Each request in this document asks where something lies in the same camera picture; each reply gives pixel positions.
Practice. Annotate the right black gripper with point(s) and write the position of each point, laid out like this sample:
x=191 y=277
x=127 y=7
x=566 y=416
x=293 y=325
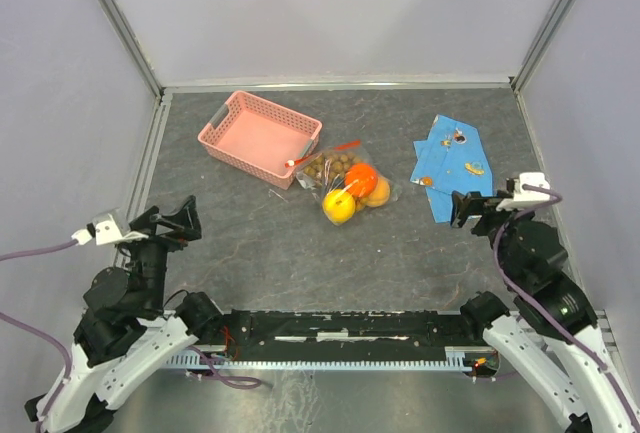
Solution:
x=473 y=203

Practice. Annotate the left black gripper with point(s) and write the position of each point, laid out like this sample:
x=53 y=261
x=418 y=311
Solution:
x=185 y=220

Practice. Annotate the yellow orange peach toy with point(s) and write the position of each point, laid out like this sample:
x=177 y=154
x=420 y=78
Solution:
x=380 y=195

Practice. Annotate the orange persimmon toy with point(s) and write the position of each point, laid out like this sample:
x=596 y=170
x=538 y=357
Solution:
x=361 y=179

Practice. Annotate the clear zip top bag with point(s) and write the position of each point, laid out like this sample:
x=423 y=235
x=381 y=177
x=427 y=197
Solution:
x=295 y=165

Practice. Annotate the yellow lemon toy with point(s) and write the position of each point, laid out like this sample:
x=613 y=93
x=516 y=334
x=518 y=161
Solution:
x=339 y=206

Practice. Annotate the green longan bunch toy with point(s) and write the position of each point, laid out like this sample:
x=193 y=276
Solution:
x=328 y=169

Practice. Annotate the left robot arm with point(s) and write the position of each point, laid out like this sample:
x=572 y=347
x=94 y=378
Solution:
x=125 y=333

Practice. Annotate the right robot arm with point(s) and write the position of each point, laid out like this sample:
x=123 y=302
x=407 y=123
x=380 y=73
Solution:
x=554 y=341

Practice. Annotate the blue cartoon cloth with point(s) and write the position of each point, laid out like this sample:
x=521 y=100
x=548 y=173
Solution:
x=451 y=158

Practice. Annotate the pink plastic basket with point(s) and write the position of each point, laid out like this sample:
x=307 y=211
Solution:
x=260 y=137

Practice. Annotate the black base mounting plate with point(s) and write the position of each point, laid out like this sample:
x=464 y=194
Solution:
x=332 y=337

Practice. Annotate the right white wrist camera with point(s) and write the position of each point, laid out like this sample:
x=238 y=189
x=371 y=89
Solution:
x=525 y=191

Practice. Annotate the light blue cable duct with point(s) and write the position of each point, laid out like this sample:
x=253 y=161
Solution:
x=455 y=360

